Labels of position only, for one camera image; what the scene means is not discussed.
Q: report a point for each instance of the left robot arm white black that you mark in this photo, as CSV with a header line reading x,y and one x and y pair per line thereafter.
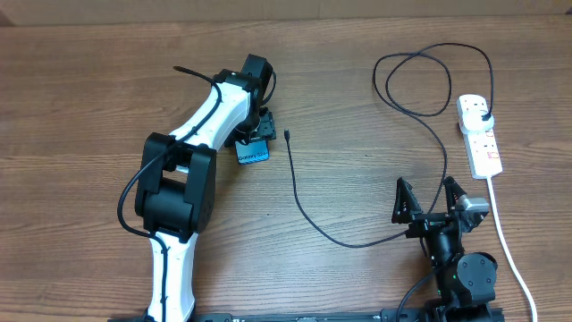
x,y
175,184

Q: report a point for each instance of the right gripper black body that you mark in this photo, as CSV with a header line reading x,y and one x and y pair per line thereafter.
x,y
424,224

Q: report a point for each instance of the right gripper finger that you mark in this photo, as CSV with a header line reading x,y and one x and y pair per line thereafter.
x,y
406,207
453,193

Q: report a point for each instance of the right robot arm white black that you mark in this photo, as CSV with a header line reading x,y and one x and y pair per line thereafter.
x,y
465,281

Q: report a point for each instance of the white power strip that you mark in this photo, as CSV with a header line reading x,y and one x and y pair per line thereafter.
x,y
482,150

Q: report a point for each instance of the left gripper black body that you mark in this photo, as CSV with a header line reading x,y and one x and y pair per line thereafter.
x,y
265,129

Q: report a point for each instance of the blue Galaxy smartphone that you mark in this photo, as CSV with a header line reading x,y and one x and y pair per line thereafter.
x,y
252,153

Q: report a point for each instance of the white charger plug adapter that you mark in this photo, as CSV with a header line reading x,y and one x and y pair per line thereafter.
x,y
471,122

